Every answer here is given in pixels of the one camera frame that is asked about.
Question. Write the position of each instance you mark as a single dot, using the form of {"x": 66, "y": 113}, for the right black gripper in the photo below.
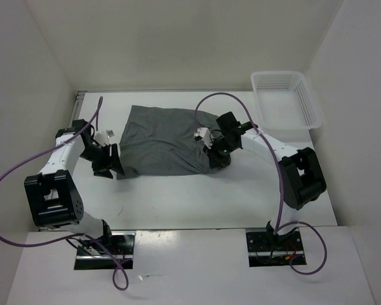
{"x": 216, "y": 159}

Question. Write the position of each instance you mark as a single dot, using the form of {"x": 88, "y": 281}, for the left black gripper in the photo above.
{"x": 112, "y": 162}

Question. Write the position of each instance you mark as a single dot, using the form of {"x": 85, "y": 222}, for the grey shorts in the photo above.
{"x": 160, "y": 142}

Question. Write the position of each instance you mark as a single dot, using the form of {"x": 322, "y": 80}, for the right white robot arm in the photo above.
{"x": 299, "y": 172}

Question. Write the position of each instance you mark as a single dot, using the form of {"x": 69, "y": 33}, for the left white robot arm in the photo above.
{"x": 34, "y": 188}

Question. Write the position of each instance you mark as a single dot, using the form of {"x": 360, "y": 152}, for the white plastic basket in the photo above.
{"x": 285, "y": 101}

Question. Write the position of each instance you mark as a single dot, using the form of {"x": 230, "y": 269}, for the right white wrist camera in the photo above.
{"x": 204, "y": 135}

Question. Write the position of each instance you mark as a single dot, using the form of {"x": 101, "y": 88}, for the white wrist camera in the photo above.
{"x": 204, "y": 135}
{"x": 102, "y": 138}

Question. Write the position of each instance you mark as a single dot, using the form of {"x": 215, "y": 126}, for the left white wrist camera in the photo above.
{"x": 102, "y": 138}

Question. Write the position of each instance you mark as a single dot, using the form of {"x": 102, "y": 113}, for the aluminium table edge rail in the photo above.
{"x": 62, "y": 203}

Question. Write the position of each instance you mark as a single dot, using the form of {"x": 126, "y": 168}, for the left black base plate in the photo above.
{"x": 89, "y": 256}

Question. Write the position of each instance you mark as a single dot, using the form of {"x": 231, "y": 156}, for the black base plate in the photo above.
{"x": 89, "y": 256}
{"x": 265, "y": 252}

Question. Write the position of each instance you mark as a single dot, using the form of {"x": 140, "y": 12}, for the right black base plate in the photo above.
{"x": 265, "y": 252}

